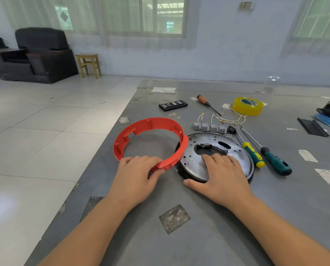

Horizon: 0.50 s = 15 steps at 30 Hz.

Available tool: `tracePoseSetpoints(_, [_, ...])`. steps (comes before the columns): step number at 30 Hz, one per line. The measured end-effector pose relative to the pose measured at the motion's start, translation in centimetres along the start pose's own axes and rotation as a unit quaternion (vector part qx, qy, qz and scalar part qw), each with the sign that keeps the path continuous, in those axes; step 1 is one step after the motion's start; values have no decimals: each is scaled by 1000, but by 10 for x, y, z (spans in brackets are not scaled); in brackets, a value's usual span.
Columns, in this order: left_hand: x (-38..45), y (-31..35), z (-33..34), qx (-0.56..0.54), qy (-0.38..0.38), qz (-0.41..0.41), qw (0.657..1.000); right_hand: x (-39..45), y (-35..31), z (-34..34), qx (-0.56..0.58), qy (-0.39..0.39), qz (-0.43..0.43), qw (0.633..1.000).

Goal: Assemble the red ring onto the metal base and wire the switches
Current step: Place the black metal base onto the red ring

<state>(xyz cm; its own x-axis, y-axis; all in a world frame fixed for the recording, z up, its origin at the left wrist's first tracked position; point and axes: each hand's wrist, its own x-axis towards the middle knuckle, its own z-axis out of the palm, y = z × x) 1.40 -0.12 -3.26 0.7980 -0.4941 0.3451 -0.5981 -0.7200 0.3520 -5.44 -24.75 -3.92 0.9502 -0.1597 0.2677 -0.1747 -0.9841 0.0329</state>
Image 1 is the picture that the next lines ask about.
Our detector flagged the person's left forearm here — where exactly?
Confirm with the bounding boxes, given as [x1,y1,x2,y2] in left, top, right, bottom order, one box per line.
[37,195,135,266]

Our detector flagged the person's right forearm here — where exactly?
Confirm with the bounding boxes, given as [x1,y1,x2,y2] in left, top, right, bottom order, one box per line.
[228,195,330,266]

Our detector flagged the wide sheer curtain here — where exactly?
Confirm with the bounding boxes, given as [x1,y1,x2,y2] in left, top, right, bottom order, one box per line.
[0,0,201,50]

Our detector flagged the person's left hand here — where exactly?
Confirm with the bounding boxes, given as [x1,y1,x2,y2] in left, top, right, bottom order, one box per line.
[107,156,166,215]

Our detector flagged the white yellow wires bundle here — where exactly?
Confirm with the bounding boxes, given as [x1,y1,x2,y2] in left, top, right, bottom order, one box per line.
[197,108,247,126]

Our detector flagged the black bit set case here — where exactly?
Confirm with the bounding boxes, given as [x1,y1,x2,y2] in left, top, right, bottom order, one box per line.
[159,100,189,112]

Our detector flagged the clear acrylic stand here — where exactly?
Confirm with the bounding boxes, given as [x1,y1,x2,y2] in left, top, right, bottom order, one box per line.
[262,76,281,94]

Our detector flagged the wide window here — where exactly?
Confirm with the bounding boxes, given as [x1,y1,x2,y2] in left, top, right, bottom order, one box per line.
[54,0,187,38]

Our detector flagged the narrow window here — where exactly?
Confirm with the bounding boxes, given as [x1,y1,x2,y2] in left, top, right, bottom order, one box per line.
[292,0,330,41]

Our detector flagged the black armchair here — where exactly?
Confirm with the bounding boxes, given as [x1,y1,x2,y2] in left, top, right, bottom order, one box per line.
[0,27,79,84]

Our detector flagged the person's right hand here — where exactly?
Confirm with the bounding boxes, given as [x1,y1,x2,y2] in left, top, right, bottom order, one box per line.
[183,153,255,214]

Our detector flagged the black metal round plate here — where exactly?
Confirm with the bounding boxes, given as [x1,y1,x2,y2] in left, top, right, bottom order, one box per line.
[175,132,255,184]

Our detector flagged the black flat plate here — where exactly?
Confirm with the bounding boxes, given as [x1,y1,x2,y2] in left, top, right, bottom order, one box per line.
[297,117,329,137]

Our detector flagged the wooden stool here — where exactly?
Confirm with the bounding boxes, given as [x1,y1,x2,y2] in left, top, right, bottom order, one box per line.
[75,54,102,79]

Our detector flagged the wooden handle screwdriver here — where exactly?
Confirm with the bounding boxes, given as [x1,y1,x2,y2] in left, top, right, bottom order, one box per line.
[197,95,223,117]

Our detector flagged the green yellow handle screwdriver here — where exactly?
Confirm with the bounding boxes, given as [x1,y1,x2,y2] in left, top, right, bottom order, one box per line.
[232,130,266,168]

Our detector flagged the dark green black screwdriver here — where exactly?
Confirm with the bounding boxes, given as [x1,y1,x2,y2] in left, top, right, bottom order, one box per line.
[240,127,293,176]

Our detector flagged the white paper sheet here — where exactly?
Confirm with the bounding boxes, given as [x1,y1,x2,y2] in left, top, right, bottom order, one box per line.
[151,86,177,94]

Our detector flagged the narrow sheer curtain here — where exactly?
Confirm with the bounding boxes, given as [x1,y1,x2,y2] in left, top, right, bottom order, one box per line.
[282,0,330,57]

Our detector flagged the red plastic ring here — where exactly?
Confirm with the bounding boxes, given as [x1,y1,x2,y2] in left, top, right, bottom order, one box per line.
[113,117,189,172]

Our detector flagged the yellow tape roll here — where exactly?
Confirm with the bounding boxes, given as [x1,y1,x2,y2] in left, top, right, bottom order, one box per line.
[232,97,265,117]

